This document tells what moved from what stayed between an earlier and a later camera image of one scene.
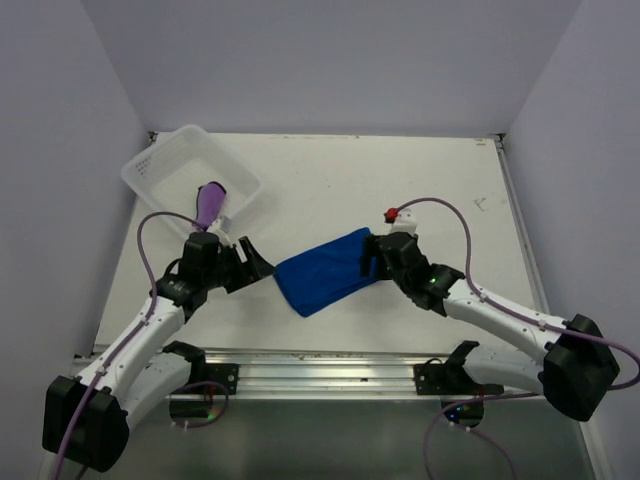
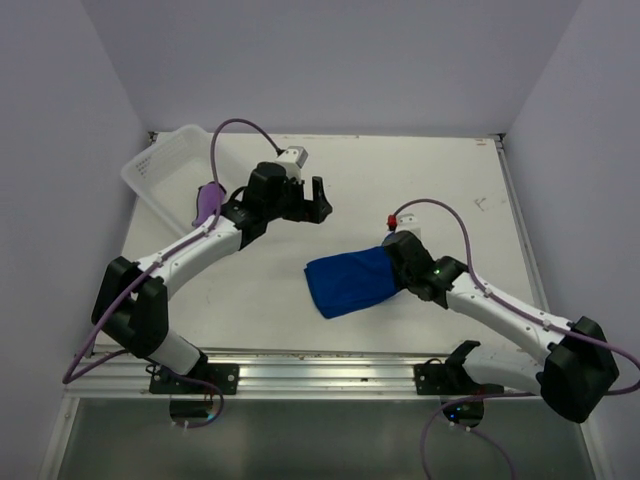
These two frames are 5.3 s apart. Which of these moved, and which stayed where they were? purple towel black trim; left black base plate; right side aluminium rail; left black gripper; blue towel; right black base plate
Moved: blue towel; left black gripper
Stayed: left black base plate; right black base plate; purple towel black trim; right side aluminium rail
